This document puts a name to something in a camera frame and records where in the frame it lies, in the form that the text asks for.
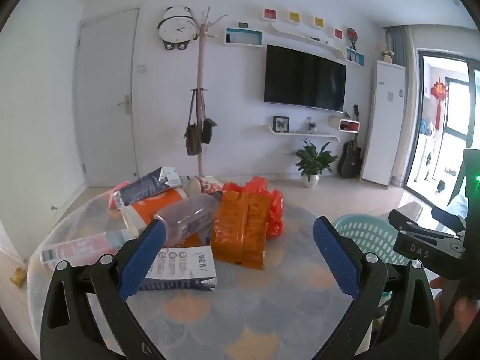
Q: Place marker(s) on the long curved white shelf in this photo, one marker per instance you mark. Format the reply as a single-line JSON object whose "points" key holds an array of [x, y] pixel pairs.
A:
{"points": [[300, 34]]}

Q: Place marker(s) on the red white paper cup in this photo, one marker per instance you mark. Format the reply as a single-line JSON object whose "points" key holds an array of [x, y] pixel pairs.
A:
{"points": [[208, 185]]}

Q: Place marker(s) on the small yellow packet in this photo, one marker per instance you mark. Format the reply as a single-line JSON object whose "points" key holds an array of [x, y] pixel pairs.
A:
{"points": [[17, 275]]}

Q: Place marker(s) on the black picture frame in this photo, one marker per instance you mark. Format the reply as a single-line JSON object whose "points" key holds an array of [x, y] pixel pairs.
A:
{"points": [[281, 124]]}

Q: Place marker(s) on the red wall box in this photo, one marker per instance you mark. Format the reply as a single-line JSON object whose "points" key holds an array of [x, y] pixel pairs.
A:
{"points": [[338, 33], [270, 14]]}

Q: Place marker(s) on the white washing machine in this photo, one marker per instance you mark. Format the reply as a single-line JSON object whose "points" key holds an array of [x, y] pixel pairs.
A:
{"points": [[427, 153]]}

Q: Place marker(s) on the small ornament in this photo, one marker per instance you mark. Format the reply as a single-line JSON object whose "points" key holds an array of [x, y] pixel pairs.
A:
{"points": [[387, 55]]}

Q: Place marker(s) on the white door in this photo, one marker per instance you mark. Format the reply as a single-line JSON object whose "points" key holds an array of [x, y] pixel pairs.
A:
{"points": [[105, 82]]}

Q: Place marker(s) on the clear plastic bottle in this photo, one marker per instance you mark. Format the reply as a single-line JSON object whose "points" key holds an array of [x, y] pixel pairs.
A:
{"points": [[191, 213]]}

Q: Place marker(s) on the white teal box shelf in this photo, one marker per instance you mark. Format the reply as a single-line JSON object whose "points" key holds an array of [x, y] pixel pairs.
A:
{"points": [[243, 37]]}

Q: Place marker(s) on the pink coat rack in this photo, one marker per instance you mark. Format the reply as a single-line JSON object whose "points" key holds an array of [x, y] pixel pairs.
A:
{"points": [[201, 63]]}

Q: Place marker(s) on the black guitar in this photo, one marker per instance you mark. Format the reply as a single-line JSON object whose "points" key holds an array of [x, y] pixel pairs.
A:
{"points": [[349, 161]]}

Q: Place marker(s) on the round hand fan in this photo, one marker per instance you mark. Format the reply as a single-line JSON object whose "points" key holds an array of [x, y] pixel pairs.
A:
{"points": [[351, 33]]}

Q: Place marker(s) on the dark blue drink carton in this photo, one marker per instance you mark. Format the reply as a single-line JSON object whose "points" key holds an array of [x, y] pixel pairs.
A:
{"points": [[146, 187]]}

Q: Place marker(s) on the orange snack packet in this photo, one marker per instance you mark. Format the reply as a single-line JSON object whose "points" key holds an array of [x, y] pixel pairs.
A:
{"points": [[240, 228]]}

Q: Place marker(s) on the black wall television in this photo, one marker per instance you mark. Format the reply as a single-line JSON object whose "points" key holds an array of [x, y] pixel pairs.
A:
{"points": [[303, 78]]}

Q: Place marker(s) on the small teal box shelf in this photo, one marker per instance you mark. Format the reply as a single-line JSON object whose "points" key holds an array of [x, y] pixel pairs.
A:
{"points": [[354, 57]]}

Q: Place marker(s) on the small figurine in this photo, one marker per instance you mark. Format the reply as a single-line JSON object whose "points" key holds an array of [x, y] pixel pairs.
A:
{"points": [[311, 125]]}

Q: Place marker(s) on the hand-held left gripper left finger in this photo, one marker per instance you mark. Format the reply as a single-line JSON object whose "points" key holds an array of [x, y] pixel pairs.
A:
{"points": [[142, 258]]}

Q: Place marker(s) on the white blue drink carton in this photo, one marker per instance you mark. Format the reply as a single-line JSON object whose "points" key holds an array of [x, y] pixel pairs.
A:
{"points": [[187, 266]]}

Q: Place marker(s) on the person's right hand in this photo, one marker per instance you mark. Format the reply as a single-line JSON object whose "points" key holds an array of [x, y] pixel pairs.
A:
{"points": [[467, 313]]}

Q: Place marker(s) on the red plastic bag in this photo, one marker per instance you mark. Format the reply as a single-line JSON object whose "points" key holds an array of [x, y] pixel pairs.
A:
{"points": [[275, 210]]}

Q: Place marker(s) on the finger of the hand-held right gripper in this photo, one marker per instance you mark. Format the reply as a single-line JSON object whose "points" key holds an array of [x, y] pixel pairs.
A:
{"points": [[405, 219]]}

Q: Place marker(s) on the potted green plant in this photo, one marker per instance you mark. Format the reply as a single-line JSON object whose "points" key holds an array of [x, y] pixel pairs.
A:
{"points": [[313, 157]]}

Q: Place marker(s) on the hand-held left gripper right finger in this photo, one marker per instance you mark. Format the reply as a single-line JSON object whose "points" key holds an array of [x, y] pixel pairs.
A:
{"points": [[337, 255]]}

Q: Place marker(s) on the white red box shelf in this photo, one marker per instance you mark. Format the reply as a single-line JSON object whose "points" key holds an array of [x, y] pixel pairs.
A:
{"points": [[348, 125]]}

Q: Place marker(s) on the grey curtain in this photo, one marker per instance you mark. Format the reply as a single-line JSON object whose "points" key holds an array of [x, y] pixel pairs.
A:
{"points": [[399, 41]]}

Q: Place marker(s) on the yellow wall box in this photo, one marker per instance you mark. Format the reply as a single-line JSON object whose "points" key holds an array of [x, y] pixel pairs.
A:
{"points": [[318, 22], [294, 17]]}

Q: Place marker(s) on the tall white cabinet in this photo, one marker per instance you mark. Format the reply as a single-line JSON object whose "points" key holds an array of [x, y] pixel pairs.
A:
{"points": [[382, 120]]}

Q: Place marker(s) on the brown hanging bag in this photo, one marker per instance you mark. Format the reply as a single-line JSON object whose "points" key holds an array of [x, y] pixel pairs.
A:
{"points": [[193, 138]]}

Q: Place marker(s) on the panda wall clock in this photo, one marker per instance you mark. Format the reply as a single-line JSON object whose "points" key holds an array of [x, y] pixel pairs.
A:
{"points": [[176, 26]]}

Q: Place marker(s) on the black framed glass door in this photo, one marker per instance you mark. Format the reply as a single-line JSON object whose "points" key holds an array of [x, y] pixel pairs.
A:
{"points": [[470, 112]]}

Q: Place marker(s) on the teal plastic basket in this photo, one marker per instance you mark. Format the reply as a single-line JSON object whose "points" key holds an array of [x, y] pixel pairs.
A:
{"points": [[367, 232]]}

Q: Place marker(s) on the red knot decoration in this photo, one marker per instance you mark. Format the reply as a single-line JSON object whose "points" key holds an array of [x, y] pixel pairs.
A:
{"points": [[438, 90]]}

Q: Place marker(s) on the black hanging bag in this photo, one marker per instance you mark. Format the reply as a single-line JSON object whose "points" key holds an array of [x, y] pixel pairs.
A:
{"points": [[207, 131]]}

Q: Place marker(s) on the low curved white shelf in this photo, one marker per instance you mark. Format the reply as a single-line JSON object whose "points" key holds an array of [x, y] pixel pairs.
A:
{"points": [[300, 134]]}

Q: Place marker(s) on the red white flat packet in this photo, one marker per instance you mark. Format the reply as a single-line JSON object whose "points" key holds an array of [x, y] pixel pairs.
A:
{"points": [[82, 247]]}

